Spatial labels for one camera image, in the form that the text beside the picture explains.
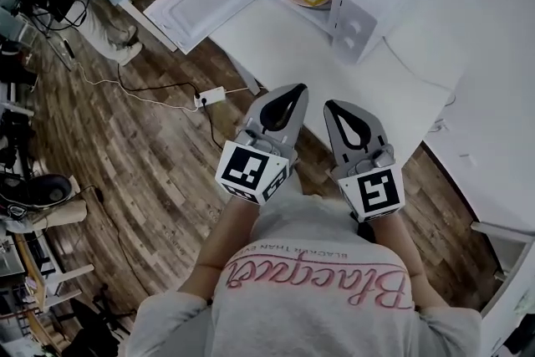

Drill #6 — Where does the black rounded headset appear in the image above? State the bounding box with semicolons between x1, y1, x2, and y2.
0;173;74;210

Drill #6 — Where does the white counter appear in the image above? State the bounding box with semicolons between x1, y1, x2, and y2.
470;221;535;317

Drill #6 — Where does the person's grey printed shirt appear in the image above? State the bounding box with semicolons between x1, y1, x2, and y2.
125;154;484;357

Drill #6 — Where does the person's right forearm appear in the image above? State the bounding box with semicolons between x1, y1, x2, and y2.
371;212;444;310

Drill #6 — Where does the white power strip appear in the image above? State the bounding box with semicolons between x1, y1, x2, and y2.
193;87;227;109

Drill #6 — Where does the black floor cable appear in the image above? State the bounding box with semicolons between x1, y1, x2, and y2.
206;106;227;151

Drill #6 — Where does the white frame wooden desk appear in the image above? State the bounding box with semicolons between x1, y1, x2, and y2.
0;229;95;314

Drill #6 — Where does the white microwave oven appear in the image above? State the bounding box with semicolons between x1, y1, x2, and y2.
143;0;390;66

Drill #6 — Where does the person's left forearm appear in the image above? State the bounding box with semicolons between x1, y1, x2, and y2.
177;196;262;302

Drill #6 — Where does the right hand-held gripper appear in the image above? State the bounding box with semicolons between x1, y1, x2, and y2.
323;98;405;243

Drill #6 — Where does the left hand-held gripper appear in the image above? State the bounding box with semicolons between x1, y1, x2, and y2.
215;83;310;206

